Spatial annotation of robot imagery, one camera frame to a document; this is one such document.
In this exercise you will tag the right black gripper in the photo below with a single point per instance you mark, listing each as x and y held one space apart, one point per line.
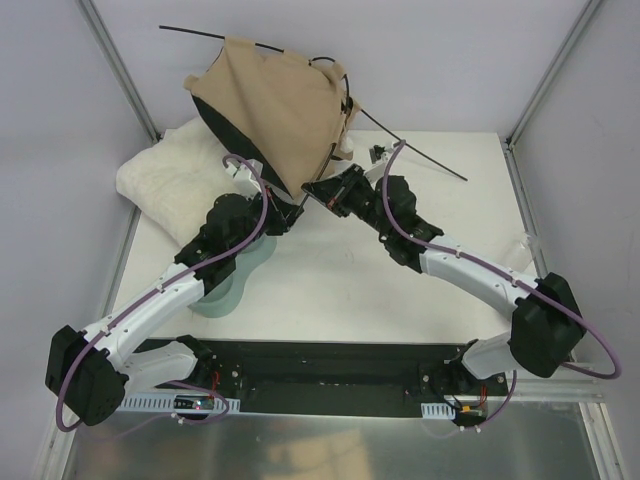
330 195

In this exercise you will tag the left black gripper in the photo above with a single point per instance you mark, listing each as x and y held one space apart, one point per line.
279 220

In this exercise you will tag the beige pet tent fabric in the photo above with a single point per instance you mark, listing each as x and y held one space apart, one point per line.
270 120

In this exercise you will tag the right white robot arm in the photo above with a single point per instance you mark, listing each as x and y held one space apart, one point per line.
541 311

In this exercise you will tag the green double pet bowl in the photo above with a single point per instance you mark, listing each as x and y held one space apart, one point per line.
223 299

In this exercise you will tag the white fluffy cushion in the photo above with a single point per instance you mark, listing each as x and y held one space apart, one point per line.
176 182

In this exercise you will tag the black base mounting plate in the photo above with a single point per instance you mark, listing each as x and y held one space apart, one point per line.
338 379

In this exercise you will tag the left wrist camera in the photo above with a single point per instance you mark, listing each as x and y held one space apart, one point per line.
245 177

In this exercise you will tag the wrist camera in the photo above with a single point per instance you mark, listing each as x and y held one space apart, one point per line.
245 177
380 154

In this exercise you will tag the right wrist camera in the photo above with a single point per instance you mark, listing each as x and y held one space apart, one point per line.
380 154

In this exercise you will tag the left white cable duct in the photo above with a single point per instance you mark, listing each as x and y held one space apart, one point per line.
178 403

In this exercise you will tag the white cable duct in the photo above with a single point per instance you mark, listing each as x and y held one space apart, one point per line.
178 403
443 411

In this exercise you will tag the right white cable duct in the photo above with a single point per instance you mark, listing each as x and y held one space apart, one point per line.
443 411

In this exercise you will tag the left aluminium frame post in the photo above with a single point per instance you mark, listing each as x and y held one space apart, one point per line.
105 42

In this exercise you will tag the aluminium frame post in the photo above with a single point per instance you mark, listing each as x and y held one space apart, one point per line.
105 42
577 30

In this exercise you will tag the right aluminium frame post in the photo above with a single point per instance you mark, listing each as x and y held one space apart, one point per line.
577 30

